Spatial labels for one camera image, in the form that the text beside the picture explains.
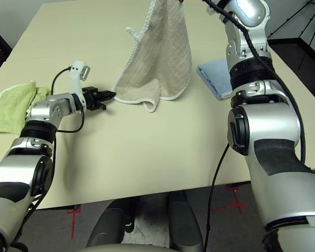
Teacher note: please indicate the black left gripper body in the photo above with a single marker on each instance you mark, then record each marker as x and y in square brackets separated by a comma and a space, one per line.
[90, 98]

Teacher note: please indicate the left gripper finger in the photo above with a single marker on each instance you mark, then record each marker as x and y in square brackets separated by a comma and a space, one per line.
[106, 93]
[106, 98]

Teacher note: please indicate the beige towel white trim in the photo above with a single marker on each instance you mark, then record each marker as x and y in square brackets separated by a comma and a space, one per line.
[162, 52]

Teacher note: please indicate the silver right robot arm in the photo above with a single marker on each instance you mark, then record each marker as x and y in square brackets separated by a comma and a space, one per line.
[267, 126]

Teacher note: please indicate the folded light blue towel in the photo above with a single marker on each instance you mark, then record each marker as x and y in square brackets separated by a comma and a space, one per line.
[215, 76]

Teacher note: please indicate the light green towel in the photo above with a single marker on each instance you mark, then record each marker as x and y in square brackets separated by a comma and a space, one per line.
[8, 110]

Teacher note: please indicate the black tripod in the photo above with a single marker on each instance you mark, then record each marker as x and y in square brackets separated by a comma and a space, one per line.
[287, 20]

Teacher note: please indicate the black framed side table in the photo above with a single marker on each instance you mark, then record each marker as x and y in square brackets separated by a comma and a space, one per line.
[0, 38]

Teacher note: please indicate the grey robot left leg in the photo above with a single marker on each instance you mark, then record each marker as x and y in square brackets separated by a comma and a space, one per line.
[110, 225]

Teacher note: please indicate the grey robot leg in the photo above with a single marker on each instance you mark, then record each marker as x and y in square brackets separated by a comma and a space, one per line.
[110, 225]
[185, 223]

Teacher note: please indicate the grey robot right leg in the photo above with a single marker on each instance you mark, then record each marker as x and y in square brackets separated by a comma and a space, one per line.
[185, 223]

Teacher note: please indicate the beige robot torso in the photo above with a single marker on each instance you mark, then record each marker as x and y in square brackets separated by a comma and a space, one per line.
[120, 249]

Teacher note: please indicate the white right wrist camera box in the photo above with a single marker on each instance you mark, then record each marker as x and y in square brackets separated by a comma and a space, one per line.
[209, 10]

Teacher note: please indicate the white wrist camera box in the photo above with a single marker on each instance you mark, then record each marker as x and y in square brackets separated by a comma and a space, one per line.
[209, 10]
[77, 69]

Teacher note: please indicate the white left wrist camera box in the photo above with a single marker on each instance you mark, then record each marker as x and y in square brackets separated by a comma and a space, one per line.
[77, 69]

